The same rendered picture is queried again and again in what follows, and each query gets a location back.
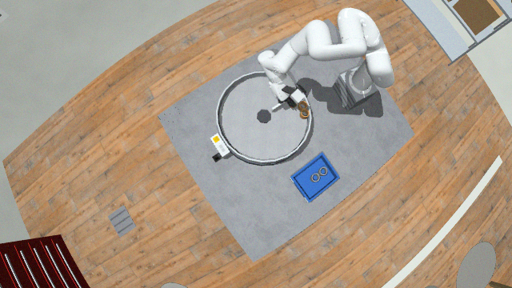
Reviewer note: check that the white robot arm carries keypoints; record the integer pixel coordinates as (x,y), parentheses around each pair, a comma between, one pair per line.
(316,35)

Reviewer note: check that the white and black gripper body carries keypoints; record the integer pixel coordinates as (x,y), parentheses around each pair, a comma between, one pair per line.
(276,88)

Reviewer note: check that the blue crate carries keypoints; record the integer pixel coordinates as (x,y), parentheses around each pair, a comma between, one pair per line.
(303,182)

